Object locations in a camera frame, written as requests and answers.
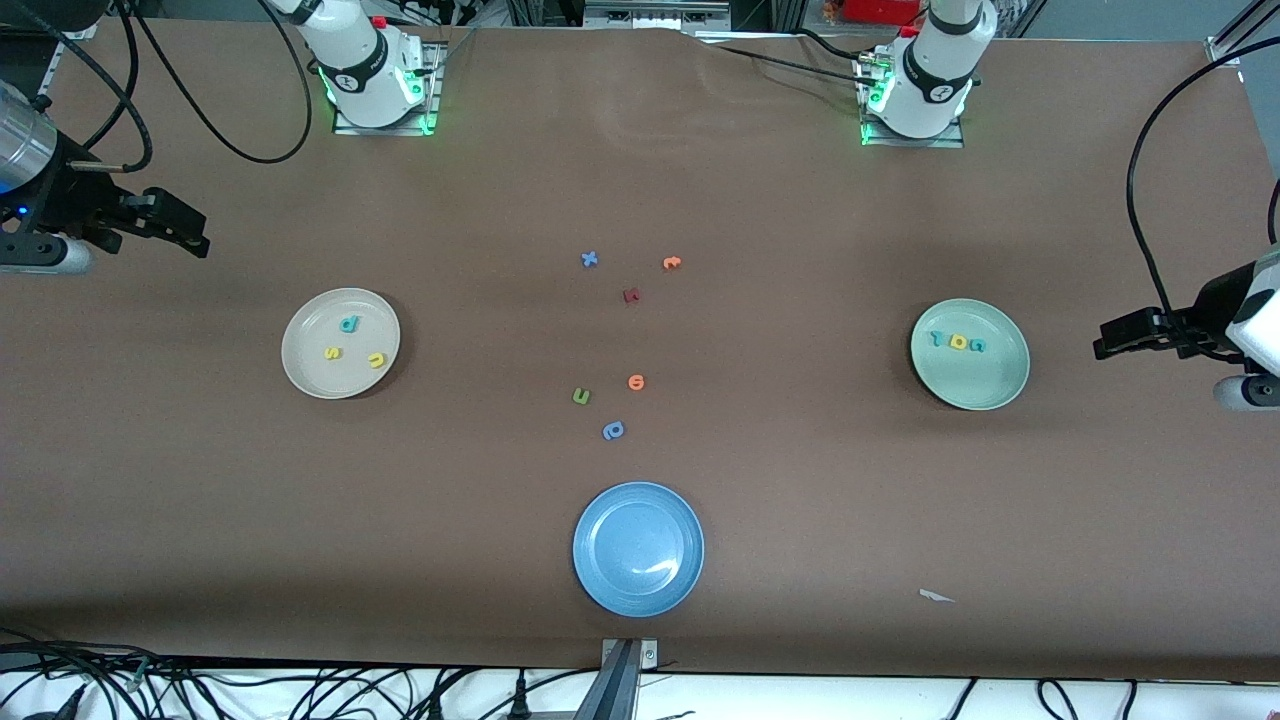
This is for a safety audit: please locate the green round plate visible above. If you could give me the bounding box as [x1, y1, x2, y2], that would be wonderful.
[910, 298, 1031, 411]

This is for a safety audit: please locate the beige round plate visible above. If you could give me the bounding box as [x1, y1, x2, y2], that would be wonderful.
[281, 288, 402, 400]

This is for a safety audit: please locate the red box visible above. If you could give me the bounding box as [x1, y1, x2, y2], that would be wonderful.
[825, 0, 923, 26]

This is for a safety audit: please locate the brown table cover sheet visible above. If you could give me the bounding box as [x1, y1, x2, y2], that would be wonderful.
[0, 15, 1280, 683]

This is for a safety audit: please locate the grey metal equipment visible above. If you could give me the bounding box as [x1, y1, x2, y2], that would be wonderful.
[583, 0, 733, 31]

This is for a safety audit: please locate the blue round plate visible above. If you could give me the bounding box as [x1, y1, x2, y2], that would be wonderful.
[572, 482, 705, 618]

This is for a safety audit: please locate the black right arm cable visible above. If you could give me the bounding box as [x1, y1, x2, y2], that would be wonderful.
[40, 0, 314, 176]

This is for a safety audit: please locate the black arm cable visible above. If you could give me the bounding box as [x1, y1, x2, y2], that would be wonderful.
[40, 0, 314, 176]
[1126, 36, 1280, 361]

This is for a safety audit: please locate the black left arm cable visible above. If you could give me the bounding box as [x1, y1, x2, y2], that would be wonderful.
[1126, 36, 1280, 361]

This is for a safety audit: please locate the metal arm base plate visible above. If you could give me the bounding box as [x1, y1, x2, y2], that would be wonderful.
[860, 55, 966, 149]
[333, 40, 441, 136]

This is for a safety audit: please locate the black table cable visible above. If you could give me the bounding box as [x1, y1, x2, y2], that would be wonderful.
[700, 40, 876, 86]
[790, 28, 886, 66]

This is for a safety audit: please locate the aluminium profile bracket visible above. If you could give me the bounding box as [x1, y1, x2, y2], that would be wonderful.
[575, 638, 659, 720]

